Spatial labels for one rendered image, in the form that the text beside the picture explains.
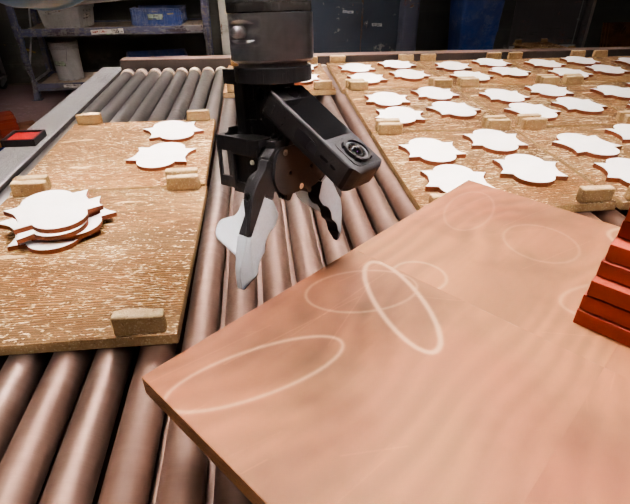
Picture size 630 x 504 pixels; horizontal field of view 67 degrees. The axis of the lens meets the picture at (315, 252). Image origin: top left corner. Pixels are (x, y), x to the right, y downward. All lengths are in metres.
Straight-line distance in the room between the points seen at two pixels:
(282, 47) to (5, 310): 0.47
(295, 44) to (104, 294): 0.40
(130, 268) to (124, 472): 0.31
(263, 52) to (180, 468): 0.37
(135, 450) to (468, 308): 0.33
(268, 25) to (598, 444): 0.39
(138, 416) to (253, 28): 0.38
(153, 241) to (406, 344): 0.47
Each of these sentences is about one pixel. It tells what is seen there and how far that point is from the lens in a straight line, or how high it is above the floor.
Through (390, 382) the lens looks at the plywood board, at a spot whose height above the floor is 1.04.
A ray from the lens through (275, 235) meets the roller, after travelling 0.78.
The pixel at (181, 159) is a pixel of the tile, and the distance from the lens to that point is 1.04.
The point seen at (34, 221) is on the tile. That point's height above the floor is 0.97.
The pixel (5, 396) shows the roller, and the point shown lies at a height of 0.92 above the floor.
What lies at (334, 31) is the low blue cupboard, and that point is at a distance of 5.74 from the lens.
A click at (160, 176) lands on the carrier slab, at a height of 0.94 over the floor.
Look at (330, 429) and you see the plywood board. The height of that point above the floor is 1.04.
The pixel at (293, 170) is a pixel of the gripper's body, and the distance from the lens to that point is 0.46.
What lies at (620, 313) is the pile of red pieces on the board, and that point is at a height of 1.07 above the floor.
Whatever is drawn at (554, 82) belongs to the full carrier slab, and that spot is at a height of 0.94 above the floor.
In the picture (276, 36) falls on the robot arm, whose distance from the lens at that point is 0.44.
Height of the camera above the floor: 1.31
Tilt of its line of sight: 32 degrees down
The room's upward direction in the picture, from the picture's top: straight up
